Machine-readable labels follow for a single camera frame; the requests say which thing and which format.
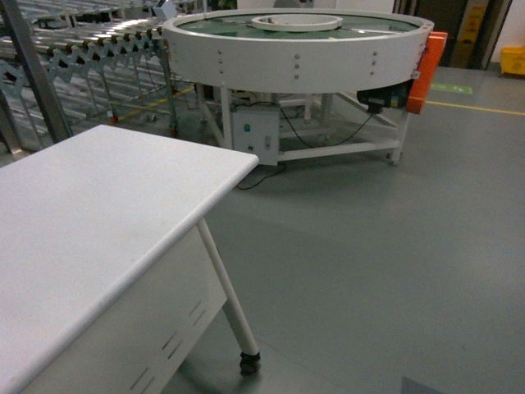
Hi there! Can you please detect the white electrical control box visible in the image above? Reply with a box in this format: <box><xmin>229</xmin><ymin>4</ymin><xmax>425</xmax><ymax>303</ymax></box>
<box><xmin>231</xmin><ymin>105</ymin><xmax>280</xmax><ymax>166</ymax></box>

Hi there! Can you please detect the white round rotary conveyor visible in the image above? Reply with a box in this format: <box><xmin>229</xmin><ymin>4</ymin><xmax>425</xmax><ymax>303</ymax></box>
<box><xmin>163</xmin><ymin>8</ymin><xmax>434</xmax><ymax>163</ymax></box>

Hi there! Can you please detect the white table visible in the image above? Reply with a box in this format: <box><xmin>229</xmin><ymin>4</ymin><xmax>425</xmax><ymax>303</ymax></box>
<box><xmin>1</xmin><ymin>126</ymin><xmax>260</xmax><ymax>393</ymax></box>

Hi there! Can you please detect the orange motor cover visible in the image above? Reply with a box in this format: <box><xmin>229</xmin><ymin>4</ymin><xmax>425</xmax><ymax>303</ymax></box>
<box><xmin>406</xmin><ymin>31</ymin><xmax>448</xmax><ymax>114</ymax></box>

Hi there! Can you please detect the expandable roller conveyor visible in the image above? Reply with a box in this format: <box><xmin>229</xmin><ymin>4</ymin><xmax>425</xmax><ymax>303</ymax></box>
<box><xmin>1</xmin><ymin>1</ymin><xmax>198</xmax><ymax>155</ymax></box>

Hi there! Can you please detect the yellow wet floor sign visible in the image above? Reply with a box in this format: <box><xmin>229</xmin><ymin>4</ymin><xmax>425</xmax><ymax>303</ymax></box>
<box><xmin>450</xmin><ymin>1</ymin><xmax>487</xmax><ymax>68</ymax></box>

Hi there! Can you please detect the yellow mop bucket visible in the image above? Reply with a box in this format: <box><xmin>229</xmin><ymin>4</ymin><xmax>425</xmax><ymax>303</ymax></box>
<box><xmin>500</xmin><ymin>46</ymin><xmax>525</xmax><ymax>76</ymax></box>

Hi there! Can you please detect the black power cable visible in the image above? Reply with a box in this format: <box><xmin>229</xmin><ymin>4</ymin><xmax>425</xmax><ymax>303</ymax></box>
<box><xmin>235</xmin><ymin>163</ymin><xmax>288</xmax><ymax>191</ymax></box>

